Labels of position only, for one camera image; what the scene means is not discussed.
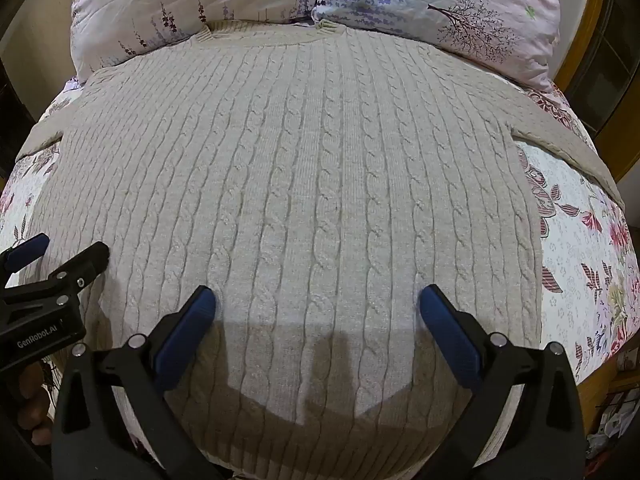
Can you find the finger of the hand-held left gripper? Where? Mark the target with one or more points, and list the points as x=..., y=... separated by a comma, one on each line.
x=87, y=262
x=30, y=250

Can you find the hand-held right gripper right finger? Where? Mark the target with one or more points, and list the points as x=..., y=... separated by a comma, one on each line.
x=450, y=335

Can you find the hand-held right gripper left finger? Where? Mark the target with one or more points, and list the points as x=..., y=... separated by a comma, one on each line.
x=185, y=342

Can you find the person's left hand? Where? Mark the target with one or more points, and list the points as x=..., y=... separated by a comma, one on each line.
x=32, y=410

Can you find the floral bed sheet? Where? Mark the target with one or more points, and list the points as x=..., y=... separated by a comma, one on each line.
x=575, y=260

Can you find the white paper clutter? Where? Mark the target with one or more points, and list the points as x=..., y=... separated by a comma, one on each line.
x=615, y=427

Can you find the pink floral pillow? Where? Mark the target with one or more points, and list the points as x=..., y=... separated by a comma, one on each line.
x=175, y=0

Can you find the yellow wooden shelf unit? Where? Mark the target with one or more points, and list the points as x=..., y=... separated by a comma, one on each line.
x=600, y=60

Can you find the blue print tree pillow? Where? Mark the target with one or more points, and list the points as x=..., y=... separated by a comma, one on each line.
x=450, y=0

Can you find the wooden bed frame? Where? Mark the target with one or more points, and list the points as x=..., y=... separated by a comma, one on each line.
x=600, y=385

